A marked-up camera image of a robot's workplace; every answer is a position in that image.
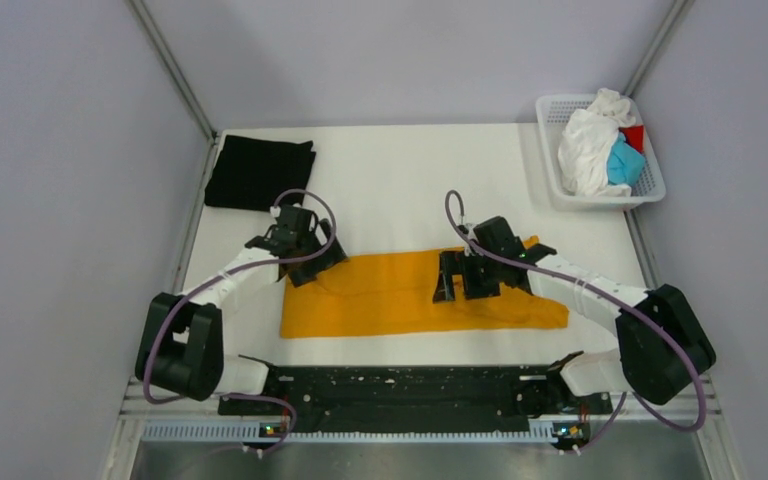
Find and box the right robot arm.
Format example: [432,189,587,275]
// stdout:
[434,216,716,416]

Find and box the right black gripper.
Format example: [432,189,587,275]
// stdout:
[434,249,503,303]

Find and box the light blue t shirt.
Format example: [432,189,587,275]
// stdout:
[606,133,646,187]

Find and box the orange t shirt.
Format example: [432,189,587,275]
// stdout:
[280,250,570,339]

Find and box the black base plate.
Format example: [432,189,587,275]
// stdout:
[218,365,613,434]

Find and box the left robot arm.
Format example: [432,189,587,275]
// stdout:
[135,205,346,414]

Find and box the white slotted cable duct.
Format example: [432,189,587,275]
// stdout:
[142,420,587,446]

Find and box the white plastic basket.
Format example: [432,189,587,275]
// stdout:
[535,93,666,211]

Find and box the white t shirt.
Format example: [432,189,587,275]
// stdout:
[557,88,637,197]

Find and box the red t shirt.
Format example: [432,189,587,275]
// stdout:
[619,124,645,155]

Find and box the folded black t shirt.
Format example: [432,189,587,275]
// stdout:
[204,135,316,212]

